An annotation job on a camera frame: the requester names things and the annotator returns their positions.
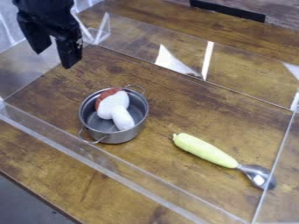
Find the black bar on table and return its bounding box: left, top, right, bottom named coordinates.
left=190, top=0, right=267, bottom=23

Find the yellow plush corn cob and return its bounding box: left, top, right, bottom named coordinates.
left=173, top=133, right=239, bottom=169

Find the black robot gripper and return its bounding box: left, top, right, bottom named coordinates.
left=13, top=0, right=83, bottom=69

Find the clear acrylic enclosure wall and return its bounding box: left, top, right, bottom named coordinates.
left=0, top=0, right=299, bottom=224

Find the plush red white mushroom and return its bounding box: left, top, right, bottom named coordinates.
left=95, top=87, right=135, bottom=131

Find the silver metal pot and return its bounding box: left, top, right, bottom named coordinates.
left=79, top=85, right=150, bottom=144

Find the silver metal spoon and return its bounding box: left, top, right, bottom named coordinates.
left=238, top=164, right=277, bottom=190

